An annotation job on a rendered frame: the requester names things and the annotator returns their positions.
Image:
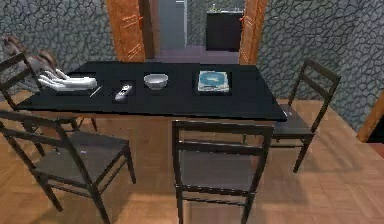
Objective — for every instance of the grey remote control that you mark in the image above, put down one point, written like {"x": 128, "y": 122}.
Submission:
{"x": 123, "y": 92}

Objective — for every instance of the orange wooden room door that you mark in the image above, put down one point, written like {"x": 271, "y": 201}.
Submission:
{"x": 128, "y": 30}
{"x": 371, "y": 120}
{"x": 251, "y": 31}

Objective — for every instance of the black cabinet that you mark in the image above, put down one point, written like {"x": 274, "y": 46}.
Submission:
{"x": 223, "y": 31}

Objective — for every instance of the grey bowl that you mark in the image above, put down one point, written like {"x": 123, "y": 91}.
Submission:
{"x": 155, "y": 80}

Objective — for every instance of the blue and white book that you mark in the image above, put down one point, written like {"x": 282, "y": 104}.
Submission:
{"x": 213, "y": 81}

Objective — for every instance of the white hand sculpture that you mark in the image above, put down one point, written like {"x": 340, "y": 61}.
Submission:
{"x": 66, "y": 81}

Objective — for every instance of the dark wooden chair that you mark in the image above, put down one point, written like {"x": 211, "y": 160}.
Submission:
{"x": 216, "y": 166}
{"x": 83, "y": 156}
{"x": 15, "y": 71}
{"x": 296, "y": 125}

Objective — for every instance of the black dining table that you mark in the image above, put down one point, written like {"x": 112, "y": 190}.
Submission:
{"x": 180, "y": 100}

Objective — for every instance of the pale pencil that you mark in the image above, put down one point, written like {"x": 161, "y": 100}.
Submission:
{"x": 96, "y": 91}

